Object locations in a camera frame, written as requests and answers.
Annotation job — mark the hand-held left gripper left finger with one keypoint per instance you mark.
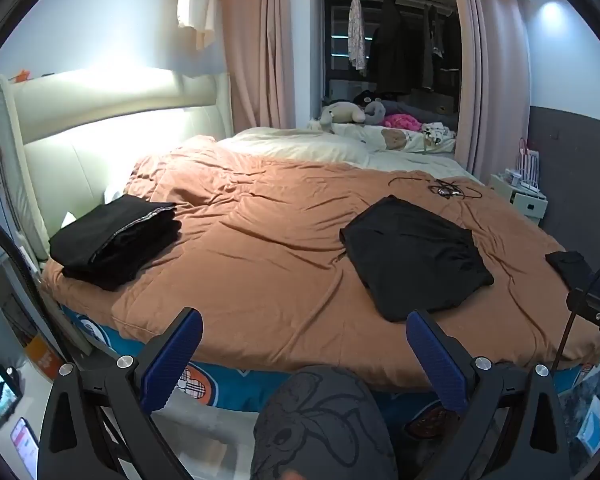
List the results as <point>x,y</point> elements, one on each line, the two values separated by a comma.
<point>172,360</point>

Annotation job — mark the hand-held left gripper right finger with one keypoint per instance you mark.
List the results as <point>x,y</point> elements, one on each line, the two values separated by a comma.
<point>437,360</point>

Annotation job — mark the folded black pants stack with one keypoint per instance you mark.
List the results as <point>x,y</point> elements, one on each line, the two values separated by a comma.
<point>115,240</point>

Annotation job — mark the small black cloth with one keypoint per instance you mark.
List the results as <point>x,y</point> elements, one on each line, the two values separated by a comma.
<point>565,265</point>

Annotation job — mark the blue printed bed sheet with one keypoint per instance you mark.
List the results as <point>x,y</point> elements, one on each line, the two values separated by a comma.
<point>230,385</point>

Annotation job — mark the orange box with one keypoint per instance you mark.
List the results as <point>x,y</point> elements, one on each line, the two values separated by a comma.
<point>45,357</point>

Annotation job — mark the white nightstand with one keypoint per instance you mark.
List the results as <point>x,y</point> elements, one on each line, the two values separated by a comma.
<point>522,200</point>

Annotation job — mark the grey printed shorts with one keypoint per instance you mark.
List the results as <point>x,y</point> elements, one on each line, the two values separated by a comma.
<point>325,425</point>

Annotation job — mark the brown blanket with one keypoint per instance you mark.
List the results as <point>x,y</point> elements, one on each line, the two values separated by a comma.
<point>280,270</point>

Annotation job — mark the smartphone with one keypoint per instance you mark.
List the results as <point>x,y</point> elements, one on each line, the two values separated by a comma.
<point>24,447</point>

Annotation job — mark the bear print pillow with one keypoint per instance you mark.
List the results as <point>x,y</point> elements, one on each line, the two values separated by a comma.
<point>380,137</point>

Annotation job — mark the pink cloth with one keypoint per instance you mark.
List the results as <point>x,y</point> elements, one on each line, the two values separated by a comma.
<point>400,121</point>

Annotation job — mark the cream pillow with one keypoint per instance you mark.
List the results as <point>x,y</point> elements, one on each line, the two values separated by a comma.
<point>295,145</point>

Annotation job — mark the pink curtain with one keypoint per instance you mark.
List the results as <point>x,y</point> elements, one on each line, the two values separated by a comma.
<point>490,75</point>
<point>265,45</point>

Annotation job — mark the grey elephant plush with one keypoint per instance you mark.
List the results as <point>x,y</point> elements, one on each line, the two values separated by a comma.
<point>375,112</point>

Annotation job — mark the cream padded headboard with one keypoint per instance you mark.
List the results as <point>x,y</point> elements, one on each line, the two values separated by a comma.
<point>105,110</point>

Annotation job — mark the dark hanging clothes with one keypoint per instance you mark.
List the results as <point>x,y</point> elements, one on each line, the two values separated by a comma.
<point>432,45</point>

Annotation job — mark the dark hanging coat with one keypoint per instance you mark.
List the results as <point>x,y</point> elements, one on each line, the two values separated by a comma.
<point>390,45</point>

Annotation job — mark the floral hanging garment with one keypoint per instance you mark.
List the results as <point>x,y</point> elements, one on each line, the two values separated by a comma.
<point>357,35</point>

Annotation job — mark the white hanging garment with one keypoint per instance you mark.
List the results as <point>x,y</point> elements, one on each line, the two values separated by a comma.
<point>195,0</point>

